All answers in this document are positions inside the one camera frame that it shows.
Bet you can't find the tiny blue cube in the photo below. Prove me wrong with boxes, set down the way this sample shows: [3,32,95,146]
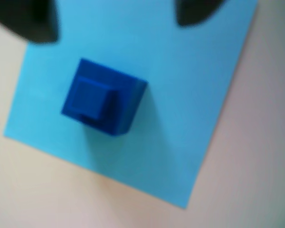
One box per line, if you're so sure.
[70,77,118,125]

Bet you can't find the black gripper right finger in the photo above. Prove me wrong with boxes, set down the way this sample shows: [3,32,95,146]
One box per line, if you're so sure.
[174,0,223,27]

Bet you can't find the small blue cube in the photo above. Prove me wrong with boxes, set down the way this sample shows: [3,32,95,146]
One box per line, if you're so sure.
[60,57,149,137]

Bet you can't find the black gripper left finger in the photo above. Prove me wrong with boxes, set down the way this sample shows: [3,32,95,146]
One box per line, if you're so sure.
[0,0,60,45]

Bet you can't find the blue paper square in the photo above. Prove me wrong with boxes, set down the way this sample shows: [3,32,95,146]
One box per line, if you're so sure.
[3,0,259,209]

